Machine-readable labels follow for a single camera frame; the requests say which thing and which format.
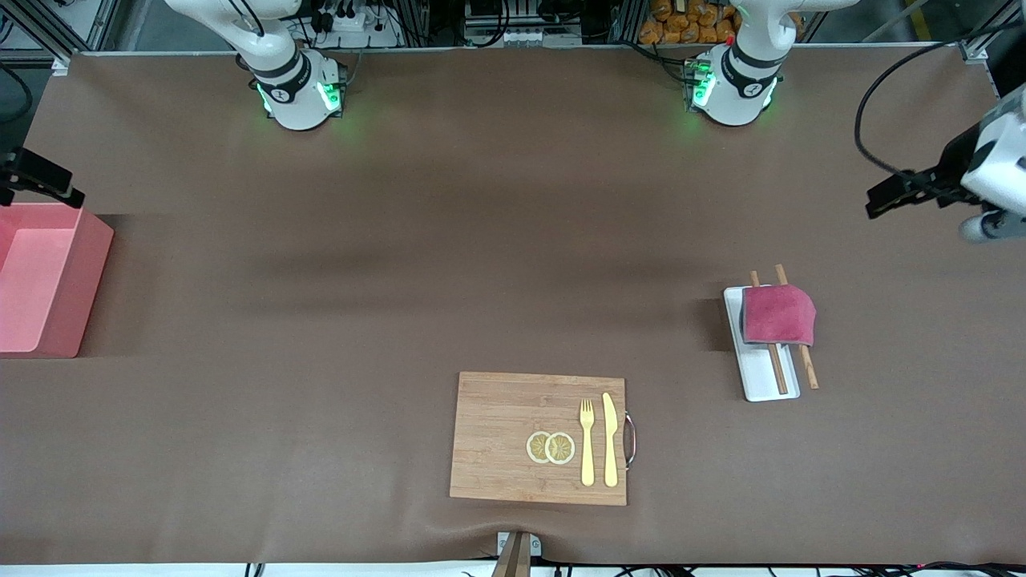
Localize white power strip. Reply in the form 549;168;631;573
309;0;403;49

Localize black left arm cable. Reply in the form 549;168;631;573
854;20;1026;182

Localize pink plastic bin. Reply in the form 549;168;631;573
0;203;115;359

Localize bamboo cutting board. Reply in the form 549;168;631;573
449;371;628;506

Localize yellow fork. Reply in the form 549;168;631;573
579;398;597;487

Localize brown table mat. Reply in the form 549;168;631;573
0;48;1026;567

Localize metal table clamp bracket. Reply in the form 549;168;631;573
491;531;543;577

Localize yellow knife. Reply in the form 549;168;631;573
602;392;620;488

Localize aluminium frame post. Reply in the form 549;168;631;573
958;0;1026;63
0;0;121;75

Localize white rectangular tray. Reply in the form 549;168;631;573
723;286;802;403

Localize dark red cloth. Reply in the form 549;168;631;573
741;284;818;348

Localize orange snack packs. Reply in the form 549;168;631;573
639;0;740;46

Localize black electronics rack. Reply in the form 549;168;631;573
463;0;588;47

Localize brown wooden chopstick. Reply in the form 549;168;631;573
774;264;820;391
750;271;790;396

